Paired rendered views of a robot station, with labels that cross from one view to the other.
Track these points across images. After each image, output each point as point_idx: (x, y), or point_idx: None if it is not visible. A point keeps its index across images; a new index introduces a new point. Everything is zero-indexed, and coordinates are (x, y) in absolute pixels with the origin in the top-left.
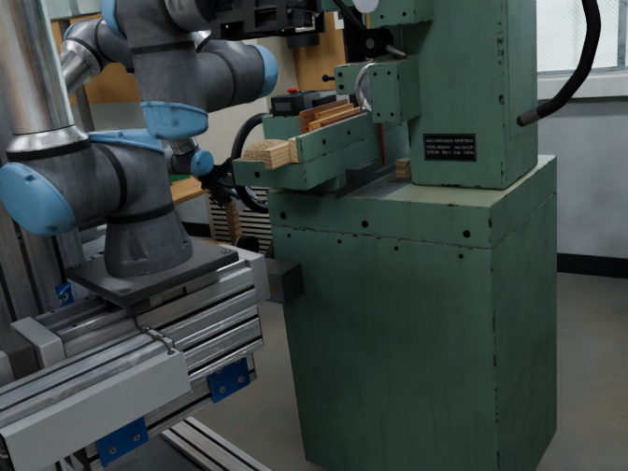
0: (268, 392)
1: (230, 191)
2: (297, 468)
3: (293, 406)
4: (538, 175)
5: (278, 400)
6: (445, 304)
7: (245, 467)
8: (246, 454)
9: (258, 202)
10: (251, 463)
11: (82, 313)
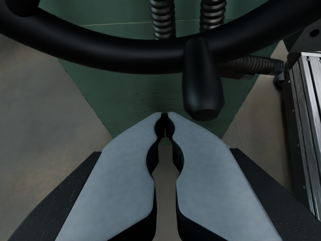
0: (168, 230)
1: (296, 225)
2: (227, 143)
3: (174, 192)
4: None
5: (173, 211)
6: None
7: (319, 93)
8: (311, 100)
9: (210, 52)
10: (313, 92)
11: None
